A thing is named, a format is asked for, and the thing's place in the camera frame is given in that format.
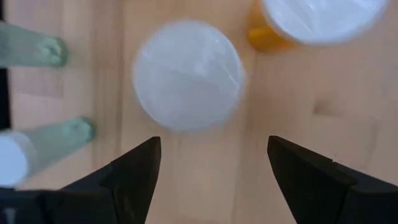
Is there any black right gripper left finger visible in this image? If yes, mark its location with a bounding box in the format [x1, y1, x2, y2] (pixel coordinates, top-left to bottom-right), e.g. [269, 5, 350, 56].
[62, 136, 162, 224]

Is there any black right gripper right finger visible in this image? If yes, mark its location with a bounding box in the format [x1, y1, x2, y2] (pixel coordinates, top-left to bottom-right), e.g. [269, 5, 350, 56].
[267, 135, 389, 224]

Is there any small green pill bottle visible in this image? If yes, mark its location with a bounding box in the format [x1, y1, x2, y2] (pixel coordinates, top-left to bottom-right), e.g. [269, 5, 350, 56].
[0, 21, 69, 68]
[0, 116, 97, 189]

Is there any large orange pill bottle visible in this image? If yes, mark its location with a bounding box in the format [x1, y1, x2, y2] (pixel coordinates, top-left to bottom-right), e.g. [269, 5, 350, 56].
[247, 0, 389, 54]
[132, 20, 246, 131]

